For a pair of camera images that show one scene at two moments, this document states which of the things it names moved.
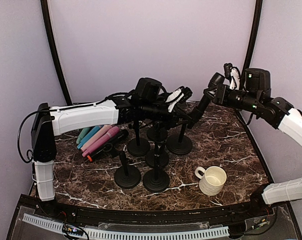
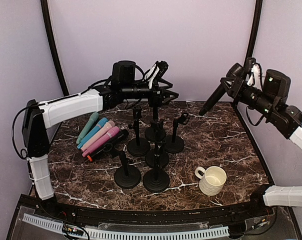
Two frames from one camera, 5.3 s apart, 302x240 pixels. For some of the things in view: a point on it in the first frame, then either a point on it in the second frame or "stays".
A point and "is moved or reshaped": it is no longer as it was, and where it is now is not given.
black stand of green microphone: [156, 180] stays
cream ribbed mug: [212, 179] stays
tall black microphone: [123, 136] stays
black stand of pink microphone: [138, 147] stays
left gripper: [177, 114] to [160, 101]
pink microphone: [110, 134] stays
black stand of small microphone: [181, 145] is moved or reshaped
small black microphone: [216, 81] to [235, 70]
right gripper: [222, 96] to [235, 91]
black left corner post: [46, 22] stays
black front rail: [249, 211] stays
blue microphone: [92, 132] stays
